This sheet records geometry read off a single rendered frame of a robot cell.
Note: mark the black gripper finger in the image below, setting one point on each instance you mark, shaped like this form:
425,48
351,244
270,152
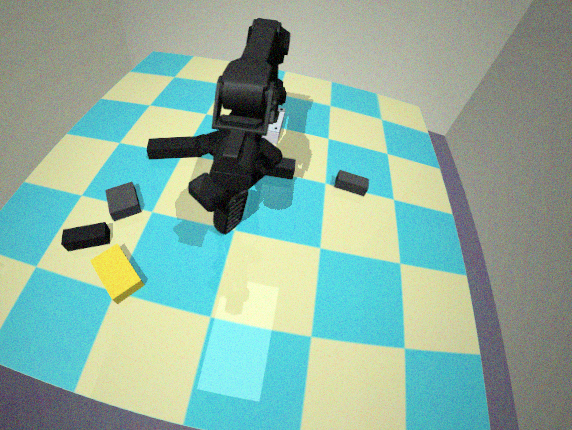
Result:
259,174
226,202

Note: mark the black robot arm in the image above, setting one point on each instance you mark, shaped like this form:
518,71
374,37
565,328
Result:
250,87

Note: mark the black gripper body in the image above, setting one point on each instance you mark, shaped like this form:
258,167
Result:
211,197

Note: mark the yellow rectangular block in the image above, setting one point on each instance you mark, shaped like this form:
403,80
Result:
116,273

